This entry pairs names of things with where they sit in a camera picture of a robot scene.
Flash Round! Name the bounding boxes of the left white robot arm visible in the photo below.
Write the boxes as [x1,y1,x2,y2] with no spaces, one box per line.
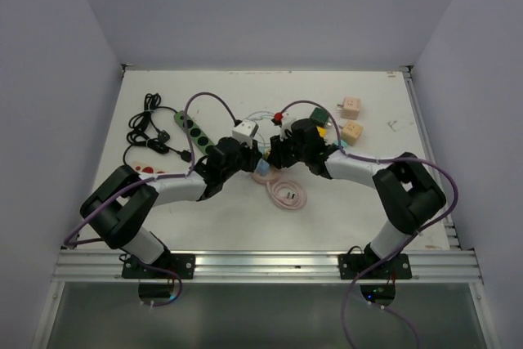
[80,136,262,278]

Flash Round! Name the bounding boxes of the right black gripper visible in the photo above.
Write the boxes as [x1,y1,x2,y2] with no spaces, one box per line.
[266,129,309,169]

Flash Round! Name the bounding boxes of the light blue coiled cable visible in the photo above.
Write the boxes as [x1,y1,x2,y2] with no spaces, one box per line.
[243,110,275,150]

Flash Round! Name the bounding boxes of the green power strip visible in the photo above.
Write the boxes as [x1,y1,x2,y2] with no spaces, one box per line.
[173,110,214,154]

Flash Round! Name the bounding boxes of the black power strip cord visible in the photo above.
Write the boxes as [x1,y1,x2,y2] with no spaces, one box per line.
[122,138,193,168]

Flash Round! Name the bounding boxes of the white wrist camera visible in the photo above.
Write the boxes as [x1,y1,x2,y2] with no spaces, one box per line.
[231,119,258,148]
[271,112,296,138]

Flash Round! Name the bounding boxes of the black cord of green strip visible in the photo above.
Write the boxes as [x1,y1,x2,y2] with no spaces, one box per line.
[127,92,177,150]

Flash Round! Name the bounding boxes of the beige cube adapter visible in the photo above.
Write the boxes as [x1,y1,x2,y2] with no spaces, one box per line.
[341,120,364,146]

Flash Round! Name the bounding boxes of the purple cable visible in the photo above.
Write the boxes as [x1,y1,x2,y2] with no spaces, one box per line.
[63,92,242,248]
[281,99,461,349]

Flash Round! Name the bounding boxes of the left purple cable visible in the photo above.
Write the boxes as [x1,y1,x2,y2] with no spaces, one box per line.
[63,92,242,248]

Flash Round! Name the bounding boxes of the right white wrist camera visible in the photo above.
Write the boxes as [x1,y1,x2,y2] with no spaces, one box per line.
[271,112,296,138]

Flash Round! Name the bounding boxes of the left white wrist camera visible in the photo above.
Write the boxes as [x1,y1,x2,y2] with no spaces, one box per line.
[231,119,258,148]

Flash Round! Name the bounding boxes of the aluminium frame rail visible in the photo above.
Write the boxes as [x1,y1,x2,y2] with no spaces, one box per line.
[52,249,482,284]

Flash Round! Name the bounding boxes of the blue charger cube front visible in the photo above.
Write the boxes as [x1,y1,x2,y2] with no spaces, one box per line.
[256,159,270,177]

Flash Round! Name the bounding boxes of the yellow cube adapter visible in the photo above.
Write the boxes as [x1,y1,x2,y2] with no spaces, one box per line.
[317,127,327,139]

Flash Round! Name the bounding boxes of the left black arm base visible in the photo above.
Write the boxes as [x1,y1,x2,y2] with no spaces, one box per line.
[118,249,196,308]

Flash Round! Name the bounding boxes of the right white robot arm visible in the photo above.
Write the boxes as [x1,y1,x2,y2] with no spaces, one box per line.
[267,113,446,278]

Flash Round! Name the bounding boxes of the pink cube adapter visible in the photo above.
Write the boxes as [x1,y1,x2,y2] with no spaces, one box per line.
[337,96,361,120]

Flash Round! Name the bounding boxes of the pink round charging base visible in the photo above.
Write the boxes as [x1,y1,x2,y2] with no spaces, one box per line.
[251,168,280,185]

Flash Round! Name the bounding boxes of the beige power strip red sockets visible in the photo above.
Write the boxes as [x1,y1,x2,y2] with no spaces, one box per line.
[131,162,165,174]

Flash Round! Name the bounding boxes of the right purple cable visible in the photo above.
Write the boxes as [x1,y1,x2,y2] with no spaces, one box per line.
[281,99,461,349]

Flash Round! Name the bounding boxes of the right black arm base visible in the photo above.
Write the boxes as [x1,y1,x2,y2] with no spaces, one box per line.
[337,245,413,306]

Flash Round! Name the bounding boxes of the dark green cube adapter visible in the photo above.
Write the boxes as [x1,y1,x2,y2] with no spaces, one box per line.
[309,107,333,128]

